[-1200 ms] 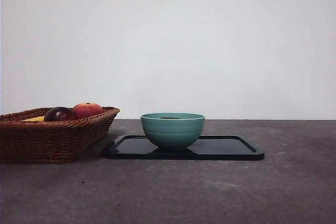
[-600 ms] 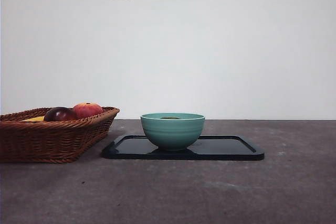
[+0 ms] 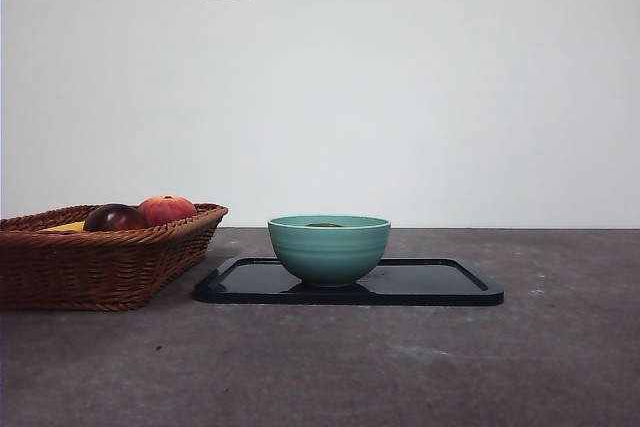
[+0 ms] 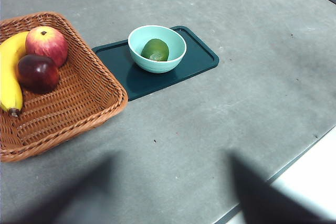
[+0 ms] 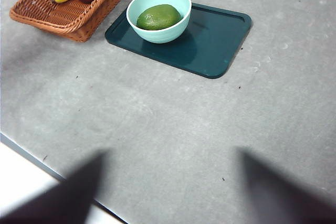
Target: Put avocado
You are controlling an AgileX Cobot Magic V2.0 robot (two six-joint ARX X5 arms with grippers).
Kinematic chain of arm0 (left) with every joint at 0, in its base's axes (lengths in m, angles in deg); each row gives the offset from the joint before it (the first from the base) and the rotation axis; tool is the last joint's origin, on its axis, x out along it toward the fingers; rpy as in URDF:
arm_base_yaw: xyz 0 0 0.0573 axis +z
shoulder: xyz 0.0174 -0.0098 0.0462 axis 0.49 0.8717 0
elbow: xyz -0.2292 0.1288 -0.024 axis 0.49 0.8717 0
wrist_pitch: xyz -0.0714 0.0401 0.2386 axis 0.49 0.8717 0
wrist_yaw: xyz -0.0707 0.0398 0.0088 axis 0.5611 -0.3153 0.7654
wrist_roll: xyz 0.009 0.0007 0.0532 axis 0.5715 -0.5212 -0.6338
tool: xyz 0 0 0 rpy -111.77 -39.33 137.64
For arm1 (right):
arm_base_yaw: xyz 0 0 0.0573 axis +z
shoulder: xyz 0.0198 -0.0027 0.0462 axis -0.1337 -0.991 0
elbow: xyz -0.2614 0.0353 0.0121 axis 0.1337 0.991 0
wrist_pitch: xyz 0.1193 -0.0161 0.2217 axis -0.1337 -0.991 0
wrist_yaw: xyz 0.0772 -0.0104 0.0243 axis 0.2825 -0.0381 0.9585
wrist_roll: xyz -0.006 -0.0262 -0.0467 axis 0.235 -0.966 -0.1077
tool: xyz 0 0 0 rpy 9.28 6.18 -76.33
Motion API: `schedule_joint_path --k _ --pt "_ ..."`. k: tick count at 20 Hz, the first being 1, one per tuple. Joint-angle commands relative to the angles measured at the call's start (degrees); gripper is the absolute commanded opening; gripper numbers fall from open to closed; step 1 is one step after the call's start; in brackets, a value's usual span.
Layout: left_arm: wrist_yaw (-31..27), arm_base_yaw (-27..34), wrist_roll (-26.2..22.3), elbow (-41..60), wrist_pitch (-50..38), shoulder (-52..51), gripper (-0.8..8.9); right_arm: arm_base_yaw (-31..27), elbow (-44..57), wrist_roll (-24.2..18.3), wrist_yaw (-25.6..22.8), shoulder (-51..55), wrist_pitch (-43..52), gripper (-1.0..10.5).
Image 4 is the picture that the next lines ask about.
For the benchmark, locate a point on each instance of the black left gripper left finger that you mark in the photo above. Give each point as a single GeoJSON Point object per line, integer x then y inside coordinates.
{"type": "Point", "coordinates": [78, 203]}

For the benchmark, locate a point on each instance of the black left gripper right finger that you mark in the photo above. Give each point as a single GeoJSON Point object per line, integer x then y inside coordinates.
{"type": "Point", "coordinates": [262, 203]}

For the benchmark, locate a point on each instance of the teal ribbed bowl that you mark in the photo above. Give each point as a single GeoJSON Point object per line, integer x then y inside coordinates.
{"type": "Point", "coordinates": [157, 67]}

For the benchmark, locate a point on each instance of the green avocado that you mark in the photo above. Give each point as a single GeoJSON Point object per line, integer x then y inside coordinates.
{"type": "Point", "coordinates": [155, 49]}

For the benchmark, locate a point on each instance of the brown wicker basket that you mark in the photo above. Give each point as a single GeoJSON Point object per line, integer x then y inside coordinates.
{"type": "Point", "coordinates": [78, 98]}

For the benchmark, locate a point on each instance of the dark red apple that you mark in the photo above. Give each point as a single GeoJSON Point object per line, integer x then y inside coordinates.
{"type": "Point", "coordinates": [39, 74]}

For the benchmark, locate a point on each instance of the yellow banana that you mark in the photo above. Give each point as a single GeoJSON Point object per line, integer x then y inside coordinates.
{"type": "Point", "coordinates": [10, 58]}

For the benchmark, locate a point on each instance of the dark rectangular tray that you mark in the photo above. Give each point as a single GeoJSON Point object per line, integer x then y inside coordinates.
{"type": "Point", "coordinates": [199, 56]}

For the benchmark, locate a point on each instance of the red yellow apple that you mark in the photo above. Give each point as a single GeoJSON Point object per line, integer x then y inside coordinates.
{"type": "Point", "coordinates": [47, 43]}

